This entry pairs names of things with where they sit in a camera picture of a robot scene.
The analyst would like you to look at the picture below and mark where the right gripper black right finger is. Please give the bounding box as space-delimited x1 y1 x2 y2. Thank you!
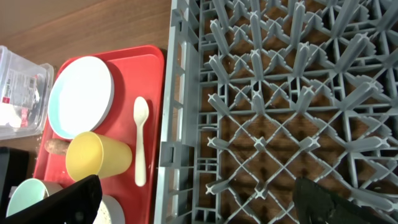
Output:
293 177 388 224

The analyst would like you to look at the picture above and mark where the light blue grey bowl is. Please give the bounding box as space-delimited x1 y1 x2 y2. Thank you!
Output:
93 195 126 224

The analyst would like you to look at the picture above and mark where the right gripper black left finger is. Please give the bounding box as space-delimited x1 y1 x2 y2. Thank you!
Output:
2 175 103 224

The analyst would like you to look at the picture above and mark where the mint green bowl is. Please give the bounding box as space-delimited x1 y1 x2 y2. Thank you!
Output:
6 178 63 217

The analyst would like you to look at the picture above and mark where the red plastic tray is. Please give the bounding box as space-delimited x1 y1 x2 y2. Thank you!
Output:
32 45 165 224

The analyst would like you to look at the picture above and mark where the grey plastic dishwasher rack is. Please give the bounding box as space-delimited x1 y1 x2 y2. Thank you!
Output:
152 1 397 223

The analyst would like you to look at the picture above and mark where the black waste tray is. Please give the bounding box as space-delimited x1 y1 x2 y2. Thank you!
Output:
0 146 29 219

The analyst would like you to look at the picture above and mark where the white tissue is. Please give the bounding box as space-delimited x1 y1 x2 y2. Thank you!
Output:
0 103 23 128

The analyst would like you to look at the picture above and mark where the white plastic spoon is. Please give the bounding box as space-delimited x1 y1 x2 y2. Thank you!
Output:
133 96 149 187

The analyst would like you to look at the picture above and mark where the red ketchup packet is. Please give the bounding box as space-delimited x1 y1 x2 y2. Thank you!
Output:
1 97 29 128

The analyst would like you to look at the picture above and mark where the light blue round plate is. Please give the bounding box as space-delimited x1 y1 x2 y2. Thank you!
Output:
48 56 114 139

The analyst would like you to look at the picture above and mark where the yellow plastic cup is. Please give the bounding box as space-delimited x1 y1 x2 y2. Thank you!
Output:
65 132 132 182

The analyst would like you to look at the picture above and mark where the brown sweet potato piece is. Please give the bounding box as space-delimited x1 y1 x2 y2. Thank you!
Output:
44 139 70 156

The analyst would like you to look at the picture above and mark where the clear plastic bin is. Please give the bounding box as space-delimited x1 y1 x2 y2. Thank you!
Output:
1 45 54 140

